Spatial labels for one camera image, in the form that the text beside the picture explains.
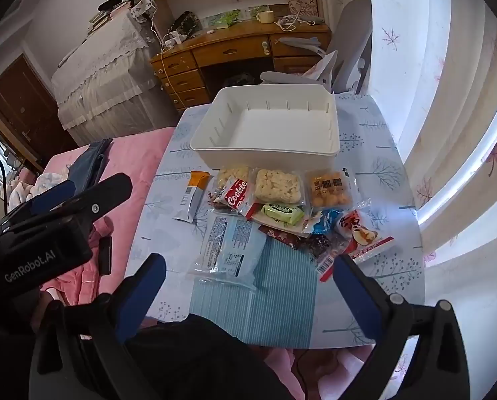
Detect red cookie packet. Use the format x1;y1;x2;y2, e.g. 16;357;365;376
221;178;266;219

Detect orange and white bar packet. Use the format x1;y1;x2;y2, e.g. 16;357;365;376
174;171;211;222

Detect pale puffed snack packet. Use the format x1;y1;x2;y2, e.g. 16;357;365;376
215;166;250;192
250;167;306;207

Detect dark packet with barcode label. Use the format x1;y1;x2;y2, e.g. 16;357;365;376
300;233;345;283

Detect white plastic storage bin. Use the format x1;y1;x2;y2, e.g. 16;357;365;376
189;84;341;172

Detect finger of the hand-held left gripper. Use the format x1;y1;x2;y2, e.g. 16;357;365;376
1;179;77;226
13;174;133;235

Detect red and white snack packet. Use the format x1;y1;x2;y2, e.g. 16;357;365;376
336;210;395;263

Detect wooden desk with drawers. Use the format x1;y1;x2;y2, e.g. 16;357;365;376
150;21;331;113

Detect small blue snack packet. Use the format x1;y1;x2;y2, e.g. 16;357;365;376
302;208;345;238

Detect white power strip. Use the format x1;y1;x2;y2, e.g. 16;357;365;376
130;0;158;19

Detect dark red snowflake packet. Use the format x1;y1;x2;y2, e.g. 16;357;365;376
259;225;301;251

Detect brown snack packet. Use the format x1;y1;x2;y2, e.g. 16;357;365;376
208;189;233;213

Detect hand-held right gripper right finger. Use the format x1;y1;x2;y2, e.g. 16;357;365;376
333;254;470;400

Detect black patterned bag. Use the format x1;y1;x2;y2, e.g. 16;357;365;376
171;11;201;35

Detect grey office chair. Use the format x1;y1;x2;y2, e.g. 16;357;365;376
260;0;375;96

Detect blue striped placemat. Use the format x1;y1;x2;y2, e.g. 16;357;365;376
189;237;318;348

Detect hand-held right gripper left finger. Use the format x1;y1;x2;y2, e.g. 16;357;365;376
30;253;167;400

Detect brown wooden door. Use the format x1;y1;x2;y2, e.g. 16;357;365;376
0;54;79;165

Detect pink blanket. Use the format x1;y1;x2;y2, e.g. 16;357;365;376
7;127;178;334

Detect white lace furniture cover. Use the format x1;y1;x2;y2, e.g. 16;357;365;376
51;8;178;146

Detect large blue and white packet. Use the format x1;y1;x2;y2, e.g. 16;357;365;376
186;212;268;291

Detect person's black trousers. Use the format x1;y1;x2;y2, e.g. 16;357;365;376
126;312;295;400

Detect orange ball snack packet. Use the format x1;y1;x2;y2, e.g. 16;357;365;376
307;169;361;211

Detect blue jeans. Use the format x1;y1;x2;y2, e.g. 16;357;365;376
67;138;114;188

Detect green snack packet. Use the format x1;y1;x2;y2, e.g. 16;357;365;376
252;202;306;228

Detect leaf print curtain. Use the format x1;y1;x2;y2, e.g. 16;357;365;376
367;0;497;267

